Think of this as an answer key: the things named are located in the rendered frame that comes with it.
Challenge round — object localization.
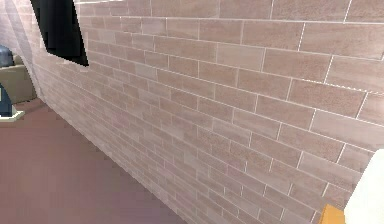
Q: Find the black wall television set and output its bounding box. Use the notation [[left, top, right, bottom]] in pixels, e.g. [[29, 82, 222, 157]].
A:
[[29, 0, 90, 67]]

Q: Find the white rounded object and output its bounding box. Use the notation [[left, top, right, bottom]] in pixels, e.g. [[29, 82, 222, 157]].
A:
[[343, 148, 384, 224]]

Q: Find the dark blue object white base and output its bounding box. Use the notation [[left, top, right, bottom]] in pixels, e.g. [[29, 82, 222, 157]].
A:
[[0, 83, 26, 123]]

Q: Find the orange block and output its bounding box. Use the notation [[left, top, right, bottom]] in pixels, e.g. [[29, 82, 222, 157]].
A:
[[318, 204, 346, 224]]

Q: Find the grey blue round object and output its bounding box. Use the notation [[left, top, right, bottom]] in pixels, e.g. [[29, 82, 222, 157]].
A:
[[0, 44, 15, 69]]

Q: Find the beige cabinet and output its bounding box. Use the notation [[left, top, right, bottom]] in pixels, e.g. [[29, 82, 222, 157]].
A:
[[0, 54, 38, 105]]

